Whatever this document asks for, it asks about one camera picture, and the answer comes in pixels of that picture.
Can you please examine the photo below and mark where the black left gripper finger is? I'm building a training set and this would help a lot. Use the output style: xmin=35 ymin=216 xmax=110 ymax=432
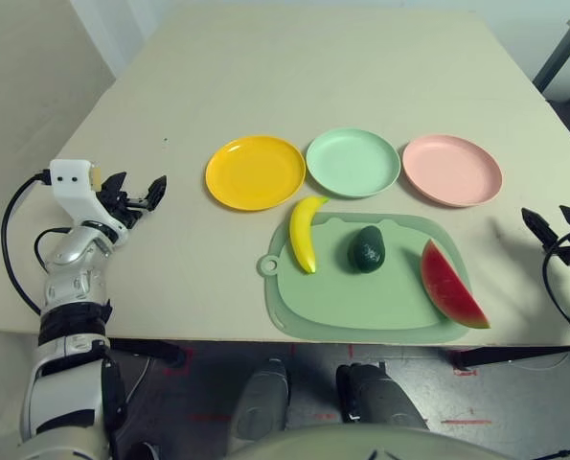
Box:
xmin=101 ymin=171 xmax=127 ymax=198
xmin=144 ymin=174 xmax=168 ymax=211

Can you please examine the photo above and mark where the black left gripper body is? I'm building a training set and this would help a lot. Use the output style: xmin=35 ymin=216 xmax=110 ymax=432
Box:
xmin=95 ymin=184 xmax=149 ymax=232

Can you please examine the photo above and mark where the red toy watermelon slice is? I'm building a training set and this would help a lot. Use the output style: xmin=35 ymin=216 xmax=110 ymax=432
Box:
xmin=419 ymin=239 xmax=491 ymax=331

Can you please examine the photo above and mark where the yellow toy banana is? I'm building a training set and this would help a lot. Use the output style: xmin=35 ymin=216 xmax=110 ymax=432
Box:
xmin=288 ymin=195 xmax=331 ymax=275

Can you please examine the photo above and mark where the dark green toy avocado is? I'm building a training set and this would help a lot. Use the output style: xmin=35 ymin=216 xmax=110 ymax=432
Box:
xmin=346 ymin=225 xmax=387 ymax=274

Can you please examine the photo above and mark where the yellow plastic plate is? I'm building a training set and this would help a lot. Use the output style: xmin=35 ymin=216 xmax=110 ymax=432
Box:
xmin=205 ymin=135 xmax=308 ymax=212

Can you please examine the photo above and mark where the pink plastic plate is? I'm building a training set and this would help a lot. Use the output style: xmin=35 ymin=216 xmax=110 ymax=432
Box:
xmin=401 ymin=134 xmax=504 ymax=208

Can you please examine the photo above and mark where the black table leg bar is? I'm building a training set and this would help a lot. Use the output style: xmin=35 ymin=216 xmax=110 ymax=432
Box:
xmin=449 ymin=344 xmax=570 ymax=373
xmin=107 ymin=337 xmax=193 ymax=373

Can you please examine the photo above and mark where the green silicone cutting mat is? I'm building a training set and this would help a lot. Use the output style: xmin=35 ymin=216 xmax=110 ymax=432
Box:
xmin=258 ymin=212 xmax=474 ymax=344

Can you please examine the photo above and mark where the mint green plastic plate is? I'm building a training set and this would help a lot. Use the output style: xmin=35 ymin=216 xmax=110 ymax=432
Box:
xmin=306 ymin=126 xmax=401 ymax=199

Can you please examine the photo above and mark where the grey left robot leg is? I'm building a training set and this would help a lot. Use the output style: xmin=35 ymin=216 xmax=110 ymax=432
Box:
xmin=230 ymin=356 xmax=291 ymax=442

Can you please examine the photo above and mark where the grey robot leg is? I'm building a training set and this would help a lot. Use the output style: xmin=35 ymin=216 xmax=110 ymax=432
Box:
xmin=335 ymin=361 xmax=430 ymax=432
xmin=230 ymin=356 xmax=291 ymax=442

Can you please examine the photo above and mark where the grey right robot leg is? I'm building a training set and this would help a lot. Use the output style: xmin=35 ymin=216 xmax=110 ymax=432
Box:
xmin=335 ymin=361 xmax=430 ymax=432

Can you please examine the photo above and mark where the grey black robot torso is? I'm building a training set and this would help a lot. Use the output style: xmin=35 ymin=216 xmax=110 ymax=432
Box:
xmin=224 ymin=424 xmax=463 ymax=460

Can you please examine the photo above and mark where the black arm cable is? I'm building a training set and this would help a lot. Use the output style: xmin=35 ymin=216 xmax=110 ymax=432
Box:
xmin=34 ymin=228 xmax=70 ymax=269
xmin=0 ymin=171 xmax=54 ymax=317
xmin=541 ymin=241 xmax=570 ymax=346

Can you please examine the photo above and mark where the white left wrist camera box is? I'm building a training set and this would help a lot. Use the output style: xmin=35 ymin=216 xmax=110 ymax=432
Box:
xmin=48 ymin=158 xmax=130 ymax=246

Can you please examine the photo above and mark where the thin white floor cable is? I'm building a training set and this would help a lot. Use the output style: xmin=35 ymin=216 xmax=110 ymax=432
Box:
xmin=125 ymin=356 xmax=152 ymax=408

